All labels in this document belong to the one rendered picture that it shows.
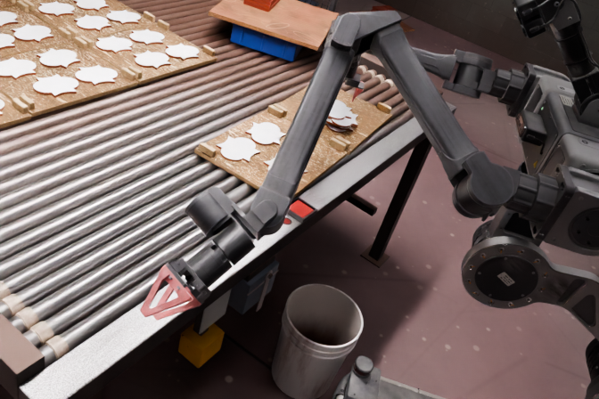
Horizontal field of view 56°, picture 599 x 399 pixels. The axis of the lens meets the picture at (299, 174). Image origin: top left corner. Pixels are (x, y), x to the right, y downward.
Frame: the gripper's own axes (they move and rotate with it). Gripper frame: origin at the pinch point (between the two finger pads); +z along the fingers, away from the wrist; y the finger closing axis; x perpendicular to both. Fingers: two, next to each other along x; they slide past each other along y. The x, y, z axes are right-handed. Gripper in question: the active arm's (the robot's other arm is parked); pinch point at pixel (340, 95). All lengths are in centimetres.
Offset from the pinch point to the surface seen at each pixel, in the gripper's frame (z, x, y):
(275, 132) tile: 7.0, 25.8, 19.5
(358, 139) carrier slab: 8.1, 13.7, -10.2
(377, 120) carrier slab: 8.5, -4.7, -17.2
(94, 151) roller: 9, 60, 69
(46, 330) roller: 7, 123, 52
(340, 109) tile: 3.2, 4.8, -1.1
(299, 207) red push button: 8, 61, 6
